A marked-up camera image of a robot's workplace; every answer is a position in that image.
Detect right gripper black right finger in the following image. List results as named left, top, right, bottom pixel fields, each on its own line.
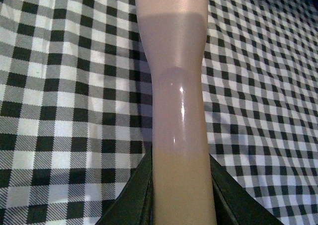
left=210, top=156, right=282, bottom=225

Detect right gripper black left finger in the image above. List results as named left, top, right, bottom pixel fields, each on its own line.
left=100, top=150, right=153, bottom=225

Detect beige hand brush black bristles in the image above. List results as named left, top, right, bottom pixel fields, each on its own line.
left=136, top=0, right=217, bottom=225

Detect black white gingham bed sheet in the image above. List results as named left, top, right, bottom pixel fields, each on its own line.
left=0, top=0, right=318, bottom=225

